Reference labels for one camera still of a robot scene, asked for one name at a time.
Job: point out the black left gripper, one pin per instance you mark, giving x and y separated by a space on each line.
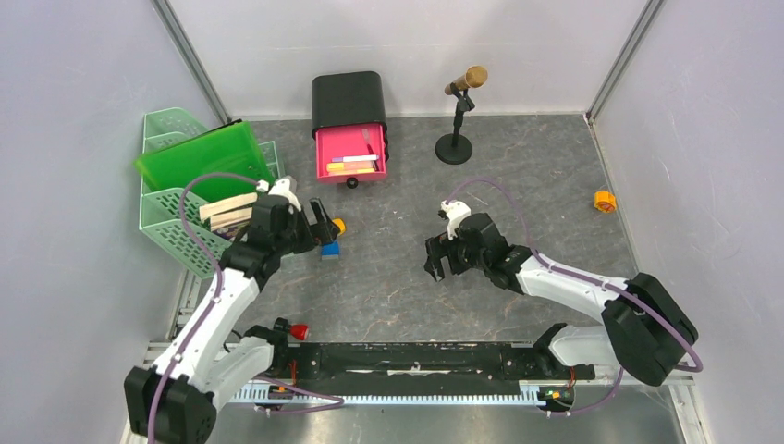
324 231

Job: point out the black pink drawer organizer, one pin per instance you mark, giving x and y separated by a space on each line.
342 105

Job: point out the yellow highlighter marker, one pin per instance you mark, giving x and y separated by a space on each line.
350 172

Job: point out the black microphone stand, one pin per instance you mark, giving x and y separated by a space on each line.
454 148

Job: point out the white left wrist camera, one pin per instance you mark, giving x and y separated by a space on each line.
284 187

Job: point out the orange tape measure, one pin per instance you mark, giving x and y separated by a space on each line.
605 202

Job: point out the purple white marker pen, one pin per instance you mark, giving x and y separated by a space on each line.
356 158

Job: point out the red black stamp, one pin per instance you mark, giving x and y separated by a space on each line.
297 331

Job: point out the green mesh file rack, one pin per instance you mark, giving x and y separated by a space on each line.
166 216

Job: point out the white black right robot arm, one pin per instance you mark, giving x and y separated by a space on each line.
640 328

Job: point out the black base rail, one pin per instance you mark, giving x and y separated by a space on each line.
420 368

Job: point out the green clip file folder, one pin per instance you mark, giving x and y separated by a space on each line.
174 158

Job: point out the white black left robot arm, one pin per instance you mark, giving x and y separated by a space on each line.
178 397

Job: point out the red gel pen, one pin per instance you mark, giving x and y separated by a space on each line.
368 144

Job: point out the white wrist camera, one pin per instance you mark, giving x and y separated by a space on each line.
284 187
455 212

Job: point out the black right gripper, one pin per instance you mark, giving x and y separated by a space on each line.
440 246

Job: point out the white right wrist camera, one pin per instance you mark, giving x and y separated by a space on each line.
455 212

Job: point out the blue eraser block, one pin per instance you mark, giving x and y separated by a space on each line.
330 251

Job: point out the white cable duct strip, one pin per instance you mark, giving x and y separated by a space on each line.
262 393

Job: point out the orange highlighter marker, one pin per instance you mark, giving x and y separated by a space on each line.
353 165

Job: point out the gold microphone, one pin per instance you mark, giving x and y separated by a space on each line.
474 77

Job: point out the yellow eraser block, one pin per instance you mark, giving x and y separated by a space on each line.
341 226

